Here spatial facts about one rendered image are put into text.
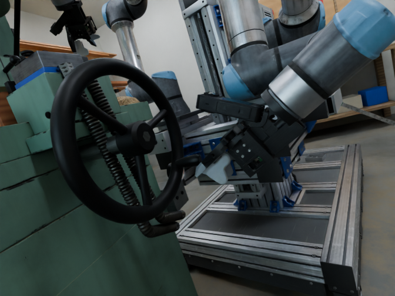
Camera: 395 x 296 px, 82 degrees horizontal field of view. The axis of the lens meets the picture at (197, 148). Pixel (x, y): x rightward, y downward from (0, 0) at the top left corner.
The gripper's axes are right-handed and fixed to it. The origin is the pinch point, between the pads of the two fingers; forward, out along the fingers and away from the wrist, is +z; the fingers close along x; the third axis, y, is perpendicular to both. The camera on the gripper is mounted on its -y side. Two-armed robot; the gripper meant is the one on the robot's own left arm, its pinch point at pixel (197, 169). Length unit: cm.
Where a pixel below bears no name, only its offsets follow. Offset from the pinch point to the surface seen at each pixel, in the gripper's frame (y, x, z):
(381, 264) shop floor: 79, 59, 6
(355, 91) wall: 65, 328, -52
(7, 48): -70, 8, 26
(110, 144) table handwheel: -14.2, -8.6, 4.3
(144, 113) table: -24.9, 20.1, 13.0
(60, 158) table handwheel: -12.3, -21.2, -0.4
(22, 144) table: -24.9, -15.5, 13.1
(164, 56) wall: -180, 311, 93
